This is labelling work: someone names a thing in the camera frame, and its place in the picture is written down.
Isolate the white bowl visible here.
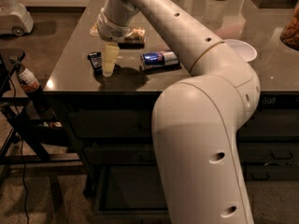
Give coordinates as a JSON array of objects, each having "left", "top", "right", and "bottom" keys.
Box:
[{"left": 224, "top": 39, "right": 257, "bottom": 62}]

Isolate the middle left drawer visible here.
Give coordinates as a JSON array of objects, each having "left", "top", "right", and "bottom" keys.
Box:
[{"left": 84, "top": 144, "right": 156, "bottom": 165}]

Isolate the red bull can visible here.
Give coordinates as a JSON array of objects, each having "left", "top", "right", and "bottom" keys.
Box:
[{"left": 140, "top": 50, "right": 179, "bottom": 70}]

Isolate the bottom right drawer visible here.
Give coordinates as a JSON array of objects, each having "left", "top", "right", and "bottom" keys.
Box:
[{"left": 244, "top": 165, "right": 299, "bottom": 181}]

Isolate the brown snack bar packet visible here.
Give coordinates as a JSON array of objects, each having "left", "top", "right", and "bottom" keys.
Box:
[{"left": 121, "top": 27, "right": 145, "bottom": 45}]

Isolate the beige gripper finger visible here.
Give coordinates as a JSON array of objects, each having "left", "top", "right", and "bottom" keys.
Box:
[{"left": 102, "top": 42, "right": 120, "bottom": 77}]

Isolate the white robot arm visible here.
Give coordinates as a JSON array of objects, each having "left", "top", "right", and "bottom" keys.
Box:
[{"left": 97, "top": 0, "right": 261, "bottom": 224}]

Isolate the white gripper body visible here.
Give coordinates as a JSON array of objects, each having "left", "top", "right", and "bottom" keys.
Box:
[{"left": 90, "top": 9, "right": 129, "bottom": 42}]

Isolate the fire extinguisher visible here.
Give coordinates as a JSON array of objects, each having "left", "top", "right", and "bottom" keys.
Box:
[{"left": 9, "top": 56, "right": 50, "bottom": 114}]

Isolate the jar of nuts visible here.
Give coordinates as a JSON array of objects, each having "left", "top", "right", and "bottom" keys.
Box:
[{"left": 280, "top": 1, "right": 299, "bottom": 50}]

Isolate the middle right drawer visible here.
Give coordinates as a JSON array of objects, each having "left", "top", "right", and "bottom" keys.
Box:
[{"left": 239, "top": 143, "right": 299, "bottom": 163}]

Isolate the top left drawer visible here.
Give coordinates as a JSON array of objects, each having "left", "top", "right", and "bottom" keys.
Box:
[{"left": 67, "top": 110, "right": 151, "bottom": 138}]

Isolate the black metal stand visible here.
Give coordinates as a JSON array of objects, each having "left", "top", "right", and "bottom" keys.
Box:
[{"left": 0, "top": 49, "right": 81, "bottom": 165}]

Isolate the black cable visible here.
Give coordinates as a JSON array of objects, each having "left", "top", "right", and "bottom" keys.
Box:
[{"left": 6, "top": 68, "right": 31, "bottom": 224}]

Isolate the blue rxbar blueberry packet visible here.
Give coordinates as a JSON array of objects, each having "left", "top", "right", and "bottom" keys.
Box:
[{"left": 87, "top": 52, "right": 102, "bottom": 73}]

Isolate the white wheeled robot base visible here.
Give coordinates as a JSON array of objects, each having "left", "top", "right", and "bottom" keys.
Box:
[{"left": 0, "top": 0, "right": 34, "bottom": 36}]

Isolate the open bottom drawer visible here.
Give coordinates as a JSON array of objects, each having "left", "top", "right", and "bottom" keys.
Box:
[{"left": 93, "top": 165, "right": 171, "bottom": 224}]

